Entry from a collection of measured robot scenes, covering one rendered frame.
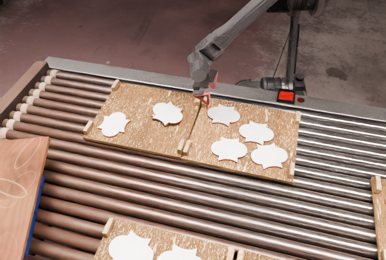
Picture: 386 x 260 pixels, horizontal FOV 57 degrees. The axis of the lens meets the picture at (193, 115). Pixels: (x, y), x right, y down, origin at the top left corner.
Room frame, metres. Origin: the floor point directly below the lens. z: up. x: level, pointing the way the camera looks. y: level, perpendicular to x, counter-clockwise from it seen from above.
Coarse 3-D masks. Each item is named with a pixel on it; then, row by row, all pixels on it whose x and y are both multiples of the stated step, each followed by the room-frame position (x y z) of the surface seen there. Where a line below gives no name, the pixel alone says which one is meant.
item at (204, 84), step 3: (210, 69) 1.12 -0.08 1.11; (213, 69) 1.11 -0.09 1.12; (210, 72) 1.10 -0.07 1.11; (213, 72) 1.10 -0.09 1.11; (207, 75) 1.06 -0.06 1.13; (210, 75) 1.08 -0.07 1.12; (207, 78) 1.05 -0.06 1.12; (210, 78) 1.06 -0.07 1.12; (204, 81) 1.05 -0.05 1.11; (207, 81) 1.04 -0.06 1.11; (195, 84) 1.05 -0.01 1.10; (198, 84) 1.04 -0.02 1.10; (201, 84) 1.03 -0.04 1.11; (204, 84) 1.03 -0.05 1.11; (207, 84) 1.02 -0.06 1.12; (195, 87) 1.03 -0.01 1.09; (198, 87) 1.03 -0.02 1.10; (204, 87) 1.02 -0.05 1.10; (207, 87) 1.02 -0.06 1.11
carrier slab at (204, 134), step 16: (240, 112) 1.04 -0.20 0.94; (256, 112) 1.04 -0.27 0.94; (272, 112) 1.04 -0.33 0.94; (288, 112) 1.04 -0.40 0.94; (208, 128) 0.96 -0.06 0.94; (224, 128) 0.96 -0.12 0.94; (272, 128) 0.95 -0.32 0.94; (288, 128) 0.95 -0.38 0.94; (192, 144) 0.88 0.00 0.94; (208, 144) 0.88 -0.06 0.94; (256, 144) 0.87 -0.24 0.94; (288, 144) 0.87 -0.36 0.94; (192, 160) 0.80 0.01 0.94; (208, 160) 0.80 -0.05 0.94; (224, 160) 0.80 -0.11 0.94; (240, 160) 0.80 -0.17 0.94; (288, 160) 0.79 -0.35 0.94; (256, 176) 0.73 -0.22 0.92; (272, 176) 0.72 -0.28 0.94
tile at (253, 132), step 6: (246, 126) 0.96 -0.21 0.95; (252, 126) 0.96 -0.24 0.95; (258, 126) 0.95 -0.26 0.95; (264, 126) 0.95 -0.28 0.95; (240, 132) 0.93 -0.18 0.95; (246, 132) 0.93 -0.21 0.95; (252, 132) 0.93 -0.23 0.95; (258, 132) 0.92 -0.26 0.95; (264, 132) 0.92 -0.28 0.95; (270, 132) 0.92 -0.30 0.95; (246, 138) 0.89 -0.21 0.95; (252, 138) 0.89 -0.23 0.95; (258, 138) 0.89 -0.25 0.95; (264, 138) 0.89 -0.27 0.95; (270, 138) 0.89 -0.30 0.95; (258, 144) 0.87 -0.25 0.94
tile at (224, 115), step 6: (210, 108) 1.06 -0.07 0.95; (216, 108) 1.06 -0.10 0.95; (222, 108) 1.06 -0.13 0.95; (228, 108) 1.06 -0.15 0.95; (210, 114) 1.03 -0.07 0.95; (216, 114) 1.03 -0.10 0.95; (222, 114) 1.03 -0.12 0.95; (228, 114) 1.03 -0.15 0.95; (234, 114) 1.03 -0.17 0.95; (216, 120) 1.00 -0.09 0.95; (222, 120) 1.00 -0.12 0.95; (228, 120) 0.99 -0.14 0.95; (234, 120) 0.99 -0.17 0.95; (228, 126) 0.96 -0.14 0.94
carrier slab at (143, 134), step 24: (120, 96) 1.17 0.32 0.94; (144, 96) 1.16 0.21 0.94; (168, 96) 1.16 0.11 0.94; (192, 96) 1.15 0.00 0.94; (96, 120) 1.03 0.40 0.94; (144, 120) 1.02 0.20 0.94; (192, 120) 1.01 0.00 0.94; (120, 144) 0.89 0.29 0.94; (144, 144) 0.89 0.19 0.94; (168, 144) 0.88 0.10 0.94
